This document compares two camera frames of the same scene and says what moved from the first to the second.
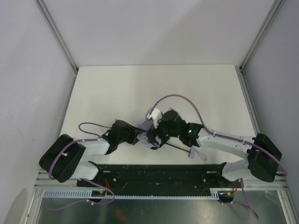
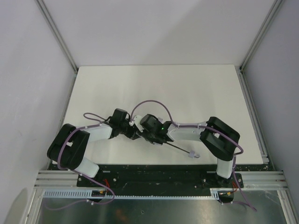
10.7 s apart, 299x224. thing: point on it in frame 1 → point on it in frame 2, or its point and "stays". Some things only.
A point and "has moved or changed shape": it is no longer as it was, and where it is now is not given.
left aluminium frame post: [54, 28] stays
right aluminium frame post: [275, 7] stays
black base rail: [157, 179] stays
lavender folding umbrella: [143, 136] has moved or changed shape
